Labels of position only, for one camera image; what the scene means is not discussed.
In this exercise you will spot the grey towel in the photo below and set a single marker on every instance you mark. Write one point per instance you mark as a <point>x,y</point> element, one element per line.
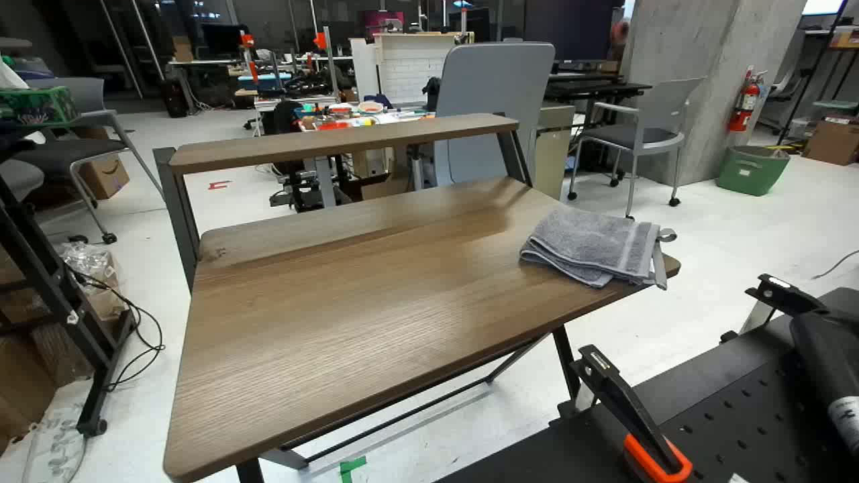
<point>591,242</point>

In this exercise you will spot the raised wooden desk shelf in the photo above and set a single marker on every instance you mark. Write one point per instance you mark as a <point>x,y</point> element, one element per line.
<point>338,140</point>

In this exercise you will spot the beige cabinet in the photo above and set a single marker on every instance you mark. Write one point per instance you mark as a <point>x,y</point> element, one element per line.
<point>554,148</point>

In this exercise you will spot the white slatted board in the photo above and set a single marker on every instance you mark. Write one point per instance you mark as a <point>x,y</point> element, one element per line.
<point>405,68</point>

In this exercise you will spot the black background desk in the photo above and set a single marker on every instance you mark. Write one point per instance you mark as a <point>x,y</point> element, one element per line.
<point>593,86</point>

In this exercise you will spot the green tape strip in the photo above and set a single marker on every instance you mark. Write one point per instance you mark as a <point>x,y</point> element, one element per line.
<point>352,467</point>

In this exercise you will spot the grey armchair on castors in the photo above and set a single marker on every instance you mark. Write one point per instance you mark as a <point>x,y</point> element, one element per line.
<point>644,136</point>

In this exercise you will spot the green plastic bin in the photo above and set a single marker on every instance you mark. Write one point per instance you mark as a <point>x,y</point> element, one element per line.
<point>750,169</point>

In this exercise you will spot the small cardboard box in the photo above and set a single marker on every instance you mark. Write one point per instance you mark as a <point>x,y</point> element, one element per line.
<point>102,174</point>

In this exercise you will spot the clear plastic bag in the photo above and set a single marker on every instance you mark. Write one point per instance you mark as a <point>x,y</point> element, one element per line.
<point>86,262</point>

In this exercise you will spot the red fire extinguisher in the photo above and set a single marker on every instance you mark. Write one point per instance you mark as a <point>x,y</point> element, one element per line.
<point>744,103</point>

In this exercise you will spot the black metal clamp lever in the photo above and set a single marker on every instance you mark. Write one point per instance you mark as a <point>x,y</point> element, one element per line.
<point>781,293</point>

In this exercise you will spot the grey office chair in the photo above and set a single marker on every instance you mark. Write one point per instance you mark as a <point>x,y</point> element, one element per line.
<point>67,150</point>

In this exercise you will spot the black metal rack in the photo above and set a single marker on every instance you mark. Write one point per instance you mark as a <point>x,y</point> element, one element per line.
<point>44,276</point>

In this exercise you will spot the brown cardboard box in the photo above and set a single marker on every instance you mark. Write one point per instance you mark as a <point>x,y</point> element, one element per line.
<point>834,140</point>

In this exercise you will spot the black cylinder with white label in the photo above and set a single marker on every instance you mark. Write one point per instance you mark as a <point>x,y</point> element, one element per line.
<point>827,366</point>

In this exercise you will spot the large cardboard box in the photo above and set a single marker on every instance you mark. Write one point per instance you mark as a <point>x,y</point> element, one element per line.
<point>23,389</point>

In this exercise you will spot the black metal desk frame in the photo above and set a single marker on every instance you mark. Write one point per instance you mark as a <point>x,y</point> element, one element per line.
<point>177,209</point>

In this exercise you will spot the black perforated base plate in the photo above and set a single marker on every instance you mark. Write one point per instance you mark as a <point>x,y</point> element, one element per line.
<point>741,420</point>

